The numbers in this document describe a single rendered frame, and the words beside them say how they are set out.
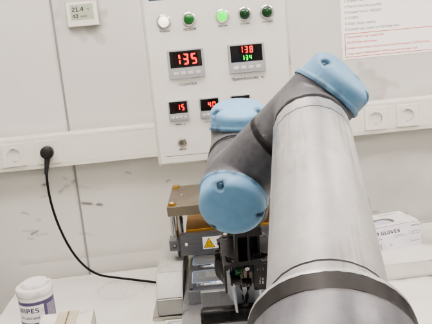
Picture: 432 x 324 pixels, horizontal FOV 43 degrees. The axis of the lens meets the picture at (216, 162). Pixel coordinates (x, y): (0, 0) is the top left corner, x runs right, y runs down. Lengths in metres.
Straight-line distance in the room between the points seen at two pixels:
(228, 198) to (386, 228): 1.12
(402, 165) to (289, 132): 1.41
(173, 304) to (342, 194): 0.71
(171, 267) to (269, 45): 0.54
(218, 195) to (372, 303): 0.32
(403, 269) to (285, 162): 1.20
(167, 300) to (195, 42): 0.57
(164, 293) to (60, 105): 0.85
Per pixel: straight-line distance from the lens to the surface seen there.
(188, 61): 1.27
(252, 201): 0.59
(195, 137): 1.29
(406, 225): 1.70
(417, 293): 1.54
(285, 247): 0.35
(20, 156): 1.74
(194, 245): 1.11
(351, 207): 0.38
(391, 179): 1.88
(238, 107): 0.70
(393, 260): 1.62
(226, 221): 0.60
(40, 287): 1.42
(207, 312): 0.89
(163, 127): 1.29
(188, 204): 1.10
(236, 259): 0.77
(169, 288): 1.06
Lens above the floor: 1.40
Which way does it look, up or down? 11 degrees down
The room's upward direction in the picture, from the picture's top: 5 degrees counter-clockwise
